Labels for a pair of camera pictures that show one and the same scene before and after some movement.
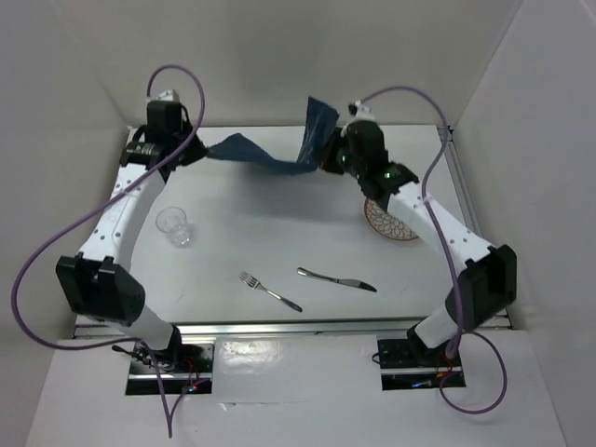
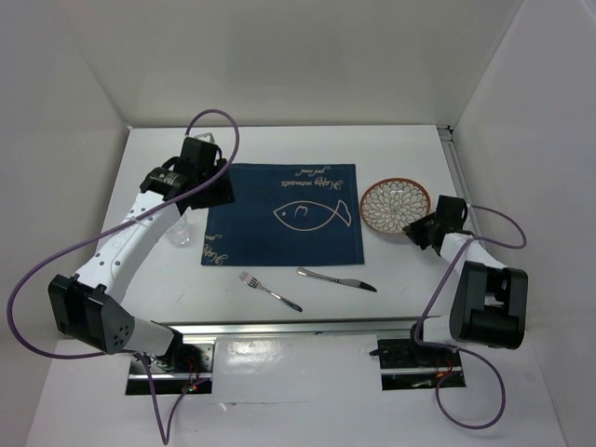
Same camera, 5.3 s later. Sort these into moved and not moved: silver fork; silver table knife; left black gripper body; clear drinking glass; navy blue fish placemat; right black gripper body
Moved: right black gripper body; navy blue fish placemat; left black gripper body
Not moved: silver fork; silver table knife; clear drinking glass
